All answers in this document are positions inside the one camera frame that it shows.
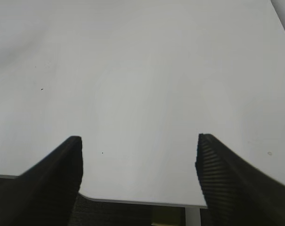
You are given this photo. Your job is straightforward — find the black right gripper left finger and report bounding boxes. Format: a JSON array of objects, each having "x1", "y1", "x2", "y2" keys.
[{"x1": 0, "y1": 136, "x2": 83, "y2": 226}]

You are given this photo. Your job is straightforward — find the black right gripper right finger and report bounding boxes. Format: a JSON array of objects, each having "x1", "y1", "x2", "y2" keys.
[{"x1": 195, "y1": 134, "x2": 285, "y2": 226}]

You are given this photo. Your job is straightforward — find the white table leg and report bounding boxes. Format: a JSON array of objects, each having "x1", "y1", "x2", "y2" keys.
[{"x1": 185, "y1": 207, "x2": 201, "y2": 226}]

